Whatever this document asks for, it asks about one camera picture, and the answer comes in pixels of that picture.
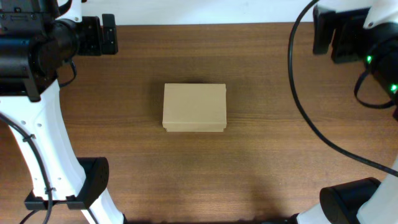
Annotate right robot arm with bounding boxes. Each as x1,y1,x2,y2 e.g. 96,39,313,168
286,1,397,224

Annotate brown cardboard box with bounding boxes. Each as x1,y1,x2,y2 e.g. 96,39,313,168
162,83,227,133

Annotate left black cable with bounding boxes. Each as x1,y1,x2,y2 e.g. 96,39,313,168
0,0,100,224

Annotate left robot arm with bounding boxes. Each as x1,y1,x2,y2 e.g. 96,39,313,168
1,0,127,223

